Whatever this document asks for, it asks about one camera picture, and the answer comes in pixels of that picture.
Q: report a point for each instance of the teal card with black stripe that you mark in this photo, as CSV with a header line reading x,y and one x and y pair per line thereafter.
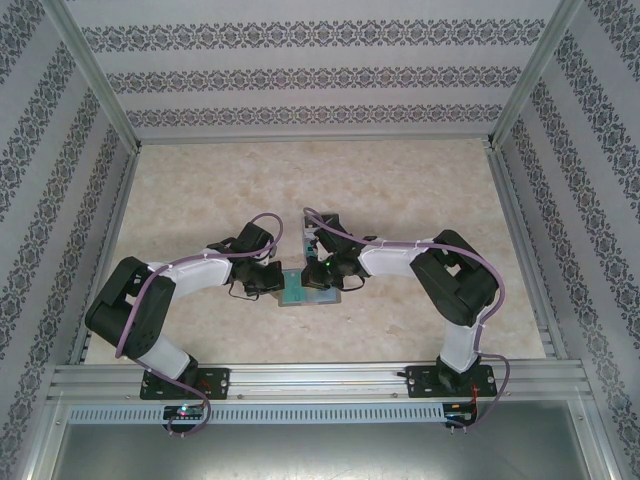
x,y
309,254

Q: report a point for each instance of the aluminium mounting rail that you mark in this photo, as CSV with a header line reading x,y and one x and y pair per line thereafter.
x,y
310,382

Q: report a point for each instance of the left controller board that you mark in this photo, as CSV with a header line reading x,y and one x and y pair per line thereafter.
x,y
185,412

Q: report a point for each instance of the aluminium side floor rail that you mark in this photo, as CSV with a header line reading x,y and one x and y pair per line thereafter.
x,y
525,250
105,250

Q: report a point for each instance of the plain teal card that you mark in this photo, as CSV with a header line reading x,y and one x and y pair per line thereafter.
x,y
292,287

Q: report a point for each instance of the taupe leather card holder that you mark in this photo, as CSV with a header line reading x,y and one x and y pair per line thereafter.
x,y
325,299

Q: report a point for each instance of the controller board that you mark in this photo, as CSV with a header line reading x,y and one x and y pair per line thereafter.
x,y
185,412
460,417

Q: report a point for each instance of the right controller board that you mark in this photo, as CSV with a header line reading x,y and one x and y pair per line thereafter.
x,y
460,417

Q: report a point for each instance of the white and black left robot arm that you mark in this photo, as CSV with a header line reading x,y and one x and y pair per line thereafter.
x,y
200,275

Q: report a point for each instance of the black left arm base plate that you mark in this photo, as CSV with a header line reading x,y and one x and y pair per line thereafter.
x,y
220,382

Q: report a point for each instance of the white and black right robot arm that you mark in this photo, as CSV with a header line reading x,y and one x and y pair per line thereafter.
x,y
390,260

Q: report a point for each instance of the aluminium frame post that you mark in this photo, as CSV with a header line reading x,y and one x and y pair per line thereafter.
x,y
95,75
535,75

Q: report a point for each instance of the grey metal sheet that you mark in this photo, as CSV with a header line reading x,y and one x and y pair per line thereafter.
x,y
320,455

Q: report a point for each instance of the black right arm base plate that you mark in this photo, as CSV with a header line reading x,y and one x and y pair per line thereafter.
x,y
415,382

